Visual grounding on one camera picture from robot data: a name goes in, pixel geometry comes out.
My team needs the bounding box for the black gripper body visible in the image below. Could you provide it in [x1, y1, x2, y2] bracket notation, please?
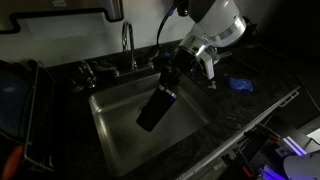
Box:
[169, 46, 200, 75]

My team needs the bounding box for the black cylindrical cup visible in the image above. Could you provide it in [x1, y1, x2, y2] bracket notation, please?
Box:
[135, 84, 179, 133]

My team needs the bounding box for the stainless steel sink basin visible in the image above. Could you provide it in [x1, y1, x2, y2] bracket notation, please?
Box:
[87, 68, 214, 178]

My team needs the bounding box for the metal counter edge strip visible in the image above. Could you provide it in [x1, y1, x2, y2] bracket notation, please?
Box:
[176, 85, 301, 180]

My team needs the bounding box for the crumpled clear wrapper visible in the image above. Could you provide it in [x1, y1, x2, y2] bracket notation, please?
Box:
[207, 79, 218, 90]

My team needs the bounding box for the chrome gooseneck faucet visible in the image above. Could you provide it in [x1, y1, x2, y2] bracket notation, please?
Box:
[91, 19, 162, 78]

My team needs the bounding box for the blue crumpled cloth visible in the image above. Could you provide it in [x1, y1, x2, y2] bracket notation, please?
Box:
[228, 77, 254, 93]

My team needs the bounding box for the chrome side sprayer fixture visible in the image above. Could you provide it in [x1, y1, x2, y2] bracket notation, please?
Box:
[69, 60, 98, 94]

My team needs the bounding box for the steel paper towel dispenser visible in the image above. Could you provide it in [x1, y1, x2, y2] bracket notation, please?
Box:
[0, 0, 125, 35]

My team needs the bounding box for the white rounded device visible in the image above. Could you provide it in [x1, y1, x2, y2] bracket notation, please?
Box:
[283, 149, 320, 180]

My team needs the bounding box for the dark blue plate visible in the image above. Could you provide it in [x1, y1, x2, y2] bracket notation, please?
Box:
[0, 59, 34, 141]

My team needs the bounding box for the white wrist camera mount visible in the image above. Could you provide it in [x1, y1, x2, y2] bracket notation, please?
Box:
[198, 49, 221, 81]

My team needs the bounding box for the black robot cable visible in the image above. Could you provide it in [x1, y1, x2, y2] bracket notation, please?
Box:
[155, 3, 178, 49]

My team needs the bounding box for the black wall mounted device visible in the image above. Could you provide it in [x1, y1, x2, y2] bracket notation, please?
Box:
[173, 0, 192, 18]

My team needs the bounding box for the wire dish rack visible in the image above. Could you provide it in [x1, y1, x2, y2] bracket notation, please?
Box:
[22, 59, 56, 173]

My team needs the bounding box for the red orange utensil handle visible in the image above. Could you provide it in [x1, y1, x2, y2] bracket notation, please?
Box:
[1, 144, 25, 180]

